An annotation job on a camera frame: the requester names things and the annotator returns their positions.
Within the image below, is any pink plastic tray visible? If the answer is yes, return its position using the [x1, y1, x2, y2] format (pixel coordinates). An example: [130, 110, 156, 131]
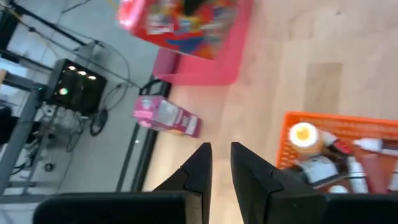
[151, 0, 255, 87]

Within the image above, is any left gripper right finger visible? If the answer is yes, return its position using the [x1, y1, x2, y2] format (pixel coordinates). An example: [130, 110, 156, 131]
[230, 141, 328, 224]

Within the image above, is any orange plastic basket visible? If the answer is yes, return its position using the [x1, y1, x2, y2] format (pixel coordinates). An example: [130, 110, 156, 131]
[275, 111, 398, 194]

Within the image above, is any black computer tower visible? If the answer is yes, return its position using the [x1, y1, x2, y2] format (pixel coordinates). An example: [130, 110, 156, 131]
[42, 58, 109, 116]

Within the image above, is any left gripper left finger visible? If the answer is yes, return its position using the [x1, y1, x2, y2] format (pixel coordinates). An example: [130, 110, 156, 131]
[153, 141, 214, 224]

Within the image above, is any grey work desk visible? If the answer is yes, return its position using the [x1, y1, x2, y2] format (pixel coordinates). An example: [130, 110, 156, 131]
[0, 83, 45, 197]

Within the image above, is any red Froot Loops box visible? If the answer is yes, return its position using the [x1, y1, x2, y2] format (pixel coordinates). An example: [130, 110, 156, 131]
[117, 0, 239, 61]

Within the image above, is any black food colouring bottle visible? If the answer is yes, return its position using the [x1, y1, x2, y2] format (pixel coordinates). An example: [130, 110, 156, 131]
[294, 154, 351, 189]

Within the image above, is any magenta Raisin Bran box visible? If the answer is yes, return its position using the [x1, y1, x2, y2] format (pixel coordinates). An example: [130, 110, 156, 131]
[132, 94, 203, 139]

